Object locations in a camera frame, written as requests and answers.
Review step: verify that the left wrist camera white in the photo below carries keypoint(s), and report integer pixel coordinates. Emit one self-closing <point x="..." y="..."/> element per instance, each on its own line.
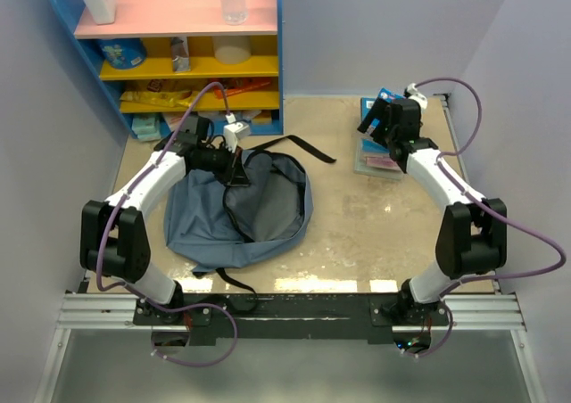
<point x="234" y="132"/>

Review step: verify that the yellow snack bag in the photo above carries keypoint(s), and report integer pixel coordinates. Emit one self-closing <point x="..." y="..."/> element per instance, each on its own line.
<point x="166" y="93"/>

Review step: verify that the pink book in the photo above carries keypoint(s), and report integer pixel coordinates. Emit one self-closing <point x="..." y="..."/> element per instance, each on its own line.
<point x="381" y="162"/>

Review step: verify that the orange snack pack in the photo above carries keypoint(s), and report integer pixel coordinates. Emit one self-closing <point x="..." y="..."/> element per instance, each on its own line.
<point x="238" y="86"/>

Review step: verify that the aluminium rail frame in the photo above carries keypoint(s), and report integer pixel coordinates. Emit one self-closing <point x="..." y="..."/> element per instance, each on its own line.
<point x="367" y="235"/>

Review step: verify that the blue wooden shelf unit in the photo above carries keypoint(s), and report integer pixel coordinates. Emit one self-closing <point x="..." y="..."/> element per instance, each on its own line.
<point x="153" y="58"/>

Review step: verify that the pale green bottom book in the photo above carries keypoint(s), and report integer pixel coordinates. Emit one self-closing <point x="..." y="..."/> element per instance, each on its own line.
<point x="360" y="167"/>

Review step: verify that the blue grey backpack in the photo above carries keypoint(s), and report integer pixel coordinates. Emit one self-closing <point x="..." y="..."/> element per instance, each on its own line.
<point x="220" y="227"/>

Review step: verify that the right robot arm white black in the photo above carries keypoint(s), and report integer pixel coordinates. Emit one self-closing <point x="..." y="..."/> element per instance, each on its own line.
<point x="472" y="240"/>

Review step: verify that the blue barcode book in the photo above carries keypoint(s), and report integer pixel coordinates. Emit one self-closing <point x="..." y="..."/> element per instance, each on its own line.
<point x="368" y="146"/>

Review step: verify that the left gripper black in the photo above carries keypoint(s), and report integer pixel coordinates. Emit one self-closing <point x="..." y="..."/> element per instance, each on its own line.
<point x="235" y="168"/>

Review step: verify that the white round container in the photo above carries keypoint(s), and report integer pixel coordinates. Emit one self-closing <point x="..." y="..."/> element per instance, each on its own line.
<point x="232" y="50"/>

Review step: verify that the teal tissue packs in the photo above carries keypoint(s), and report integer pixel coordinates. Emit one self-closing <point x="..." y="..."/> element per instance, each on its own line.
<point x="146" y="126"/>

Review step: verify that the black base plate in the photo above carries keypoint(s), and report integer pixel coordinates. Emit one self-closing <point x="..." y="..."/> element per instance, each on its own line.
<point x="378" y="318"/>

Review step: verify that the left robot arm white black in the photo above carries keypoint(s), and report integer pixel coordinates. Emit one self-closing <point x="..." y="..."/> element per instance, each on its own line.
<point x="113" y="240"/>

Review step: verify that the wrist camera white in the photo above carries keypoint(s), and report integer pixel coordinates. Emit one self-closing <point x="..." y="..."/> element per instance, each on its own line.
<point x="412" y="92"/>
<point x="234" y="132"/>

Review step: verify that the blue illustrated book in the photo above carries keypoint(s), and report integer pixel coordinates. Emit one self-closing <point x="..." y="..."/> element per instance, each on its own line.
<point x="372" y="109"/>

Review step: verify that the pink white tissue pack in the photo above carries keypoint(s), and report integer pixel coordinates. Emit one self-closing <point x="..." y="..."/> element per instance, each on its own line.
<point x="175" y="119"/>

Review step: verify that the silver snack pouch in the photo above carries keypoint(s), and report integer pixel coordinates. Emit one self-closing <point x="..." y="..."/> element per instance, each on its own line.
<point x="179" y="51"/>

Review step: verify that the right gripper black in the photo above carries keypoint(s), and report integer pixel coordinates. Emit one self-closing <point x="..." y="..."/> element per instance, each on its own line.
<point x="387" y="113"/>

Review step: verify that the blue snack cup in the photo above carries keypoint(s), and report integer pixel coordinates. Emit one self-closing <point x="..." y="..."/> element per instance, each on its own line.
<point x="123" y="53"/>

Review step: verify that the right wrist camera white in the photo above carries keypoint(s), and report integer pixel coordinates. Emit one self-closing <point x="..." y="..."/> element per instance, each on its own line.
<point x="412" y="92"/>

